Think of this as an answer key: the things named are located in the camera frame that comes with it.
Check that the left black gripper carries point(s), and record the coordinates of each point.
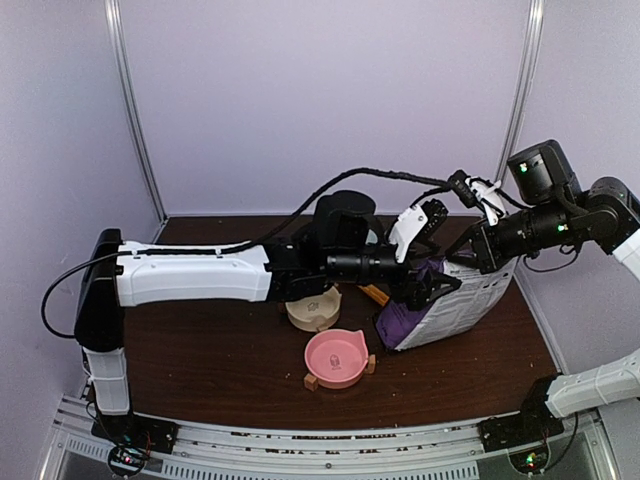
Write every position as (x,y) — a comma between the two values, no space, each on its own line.
(403,290)

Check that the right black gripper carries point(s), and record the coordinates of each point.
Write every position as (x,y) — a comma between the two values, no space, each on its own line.
(488,257)

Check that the purple puppy food bag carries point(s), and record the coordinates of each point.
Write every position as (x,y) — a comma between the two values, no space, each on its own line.
(400,328)

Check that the yellow plastic scoop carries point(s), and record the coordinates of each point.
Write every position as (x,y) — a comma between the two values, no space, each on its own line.
(375,294)

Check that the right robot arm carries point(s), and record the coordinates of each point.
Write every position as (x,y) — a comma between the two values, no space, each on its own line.
(560,214)

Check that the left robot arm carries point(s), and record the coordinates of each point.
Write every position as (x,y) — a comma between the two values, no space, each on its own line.
(343,243)

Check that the cream pet bowl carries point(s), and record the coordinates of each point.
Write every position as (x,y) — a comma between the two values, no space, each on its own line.
(315,313)

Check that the pink pet bowl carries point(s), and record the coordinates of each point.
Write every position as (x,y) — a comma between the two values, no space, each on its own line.
(337,359)

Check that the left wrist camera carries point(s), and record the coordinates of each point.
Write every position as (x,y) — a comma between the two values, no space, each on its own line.
(419,219)

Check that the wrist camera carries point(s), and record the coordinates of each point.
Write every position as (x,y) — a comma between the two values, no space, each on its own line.
(419,219)
(478,192)

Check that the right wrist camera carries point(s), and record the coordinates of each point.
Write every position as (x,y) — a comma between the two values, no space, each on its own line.
(478,192)

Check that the aluminium front rail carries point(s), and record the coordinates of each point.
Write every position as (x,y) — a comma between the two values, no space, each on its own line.
(442,451)

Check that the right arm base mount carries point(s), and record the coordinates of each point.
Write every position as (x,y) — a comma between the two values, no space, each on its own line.
(526,433)

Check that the right aluminium frame post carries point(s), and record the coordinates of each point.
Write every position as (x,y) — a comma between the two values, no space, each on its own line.
(526,73)

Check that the aluminium frame post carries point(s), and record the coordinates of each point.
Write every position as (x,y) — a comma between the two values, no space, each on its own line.
(526,73)
(118,42)

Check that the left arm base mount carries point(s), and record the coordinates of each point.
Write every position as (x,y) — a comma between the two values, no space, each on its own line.
(134,440)

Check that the left aluminium frame post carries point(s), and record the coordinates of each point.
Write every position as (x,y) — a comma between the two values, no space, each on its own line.
(118,42)

